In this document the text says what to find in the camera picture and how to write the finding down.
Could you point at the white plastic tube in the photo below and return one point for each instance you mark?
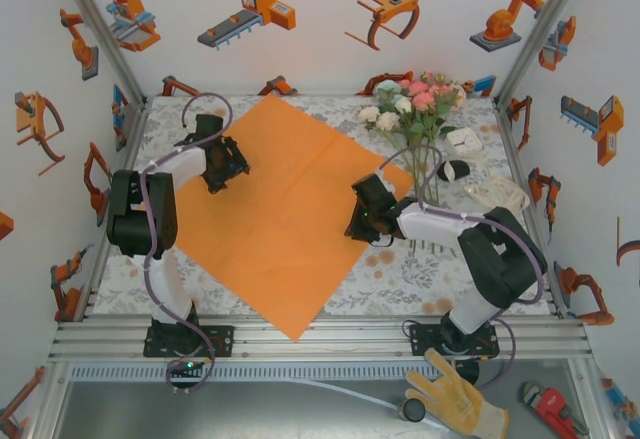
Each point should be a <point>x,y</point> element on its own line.
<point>437,425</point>

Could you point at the small circuit board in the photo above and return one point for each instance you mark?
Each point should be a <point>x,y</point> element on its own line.
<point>187,366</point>

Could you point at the orange wrapping paper sheet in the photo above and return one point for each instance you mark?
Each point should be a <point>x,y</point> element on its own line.
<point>280,209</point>

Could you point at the aluminium side rail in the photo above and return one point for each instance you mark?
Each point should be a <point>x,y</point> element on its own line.
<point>515,159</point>
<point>134,129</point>

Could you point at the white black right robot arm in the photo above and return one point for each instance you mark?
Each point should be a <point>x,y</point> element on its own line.
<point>500,259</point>

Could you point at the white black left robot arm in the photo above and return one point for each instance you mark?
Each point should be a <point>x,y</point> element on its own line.
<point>162,284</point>

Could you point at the artificial flower bouquet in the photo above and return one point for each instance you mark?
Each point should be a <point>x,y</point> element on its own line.
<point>415,109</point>

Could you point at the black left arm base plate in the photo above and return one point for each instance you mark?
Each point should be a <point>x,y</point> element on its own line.
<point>222,341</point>

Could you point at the white square clock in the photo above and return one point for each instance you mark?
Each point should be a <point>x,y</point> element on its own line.
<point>464,140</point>

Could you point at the cream printed ribbon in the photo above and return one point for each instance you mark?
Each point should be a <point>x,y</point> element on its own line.
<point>500,189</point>

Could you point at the black oval mouse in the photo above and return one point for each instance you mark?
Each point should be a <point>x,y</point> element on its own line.
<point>463,170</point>

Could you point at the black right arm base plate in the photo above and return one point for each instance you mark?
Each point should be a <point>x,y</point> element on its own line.
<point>422,341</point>

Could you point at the aluminium frame post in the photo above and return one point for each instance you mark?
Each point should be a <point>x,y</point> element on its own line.
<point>99,24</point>
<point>544,24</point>

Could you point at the floral patterned tablecloth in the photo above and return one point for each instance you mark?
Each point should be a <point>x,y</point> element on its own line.
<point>400,279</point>

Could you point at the red pipe wrench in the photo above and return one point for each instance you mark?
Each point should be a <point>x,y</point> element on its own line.
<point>552,401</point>

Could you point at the yellow work glove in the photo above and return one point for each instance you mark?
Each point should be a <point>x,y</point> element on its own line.
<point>460,399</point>

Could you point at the aluminium table edge rail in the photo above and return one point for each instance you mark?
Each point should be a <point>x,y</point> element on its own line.
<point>350,346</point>

